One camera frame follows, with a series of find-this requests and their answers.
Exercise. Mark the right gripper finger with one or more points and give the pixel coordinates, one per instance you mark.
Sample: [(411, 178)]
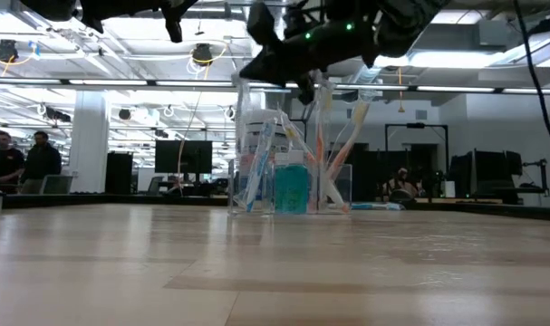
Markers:
[(274, 61), (279, 77)]

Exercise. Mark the blue toothbrush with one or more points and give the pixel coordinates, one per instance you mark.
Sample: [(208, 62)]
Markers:
[(376, 206), (257, 176)]

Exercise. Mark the blue mouthwash bottle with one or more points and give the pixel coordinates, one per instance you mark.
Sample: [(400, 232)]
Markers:
[(278, 190), (297, 190)]

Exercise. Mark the clear acrylic organizer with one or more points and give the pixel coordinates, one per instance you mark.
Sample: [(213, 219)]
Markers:
[(238, 199)]

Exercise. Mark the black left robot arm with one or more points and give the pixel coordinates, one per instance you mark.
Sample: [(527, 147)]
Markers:
[(52, 6)]

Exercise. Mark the black equipment station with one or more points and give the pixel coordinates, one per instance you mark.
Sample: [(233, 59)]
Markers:
[(487, 174)]

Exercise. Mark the white wipes canister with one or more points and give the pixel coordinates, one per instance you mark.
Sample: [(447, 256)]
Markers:
[(267, 115)]

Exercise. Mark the long ceiling light strip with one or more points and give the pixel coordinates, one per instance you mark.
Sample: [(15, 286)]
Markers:
[(107, 83)]

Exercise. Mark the black monitor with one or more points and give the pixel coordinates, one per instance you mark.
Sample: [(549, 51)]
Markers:
[(184, 156)]

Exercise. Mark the white pillar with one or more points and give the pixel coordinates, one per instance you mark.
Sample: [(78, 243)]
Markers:
[(89, 149)]

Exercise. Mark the seated person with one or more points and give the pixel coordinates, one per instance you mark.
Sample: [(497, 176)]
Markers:
[(400, 185)]

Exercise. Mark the black cabinet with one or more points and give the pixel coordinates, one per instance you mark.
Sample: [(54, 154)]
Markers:
[(118, 174)]

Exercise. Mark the black frame stand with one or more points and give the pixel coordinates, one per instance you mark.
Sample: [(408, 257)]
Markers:
[(415, 126)]

